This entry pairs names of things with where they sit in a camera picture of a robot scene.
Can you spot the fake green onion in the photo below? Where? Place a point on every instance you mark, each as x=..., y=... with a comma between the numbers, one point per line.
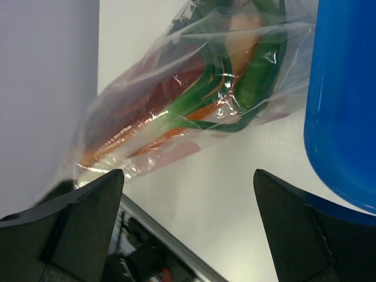
x=235, y=80

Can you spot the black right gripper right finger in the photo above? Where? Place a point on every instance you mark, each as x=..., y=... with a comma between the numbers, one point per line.
x=311, y=238

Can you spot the aluminium mounting rail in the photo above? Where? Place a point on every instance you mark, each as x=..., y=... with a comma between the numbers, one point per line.
x=141, y=229

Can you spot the clear zip top bag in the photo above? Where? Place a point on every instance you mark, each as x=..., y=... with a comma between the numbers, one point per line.
x=230, y=23

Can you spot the blue plastic bin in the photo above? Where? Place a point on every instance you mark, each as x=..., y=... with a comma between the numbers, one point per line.
x=339, y=127

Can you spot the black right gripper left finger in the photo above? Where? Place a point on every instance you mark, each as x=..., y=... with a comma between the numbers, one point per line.
x=65, y=238

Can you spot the fake steak slice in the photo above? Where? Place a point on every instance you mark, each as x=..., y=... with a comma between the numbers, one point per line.
x=138, y=106

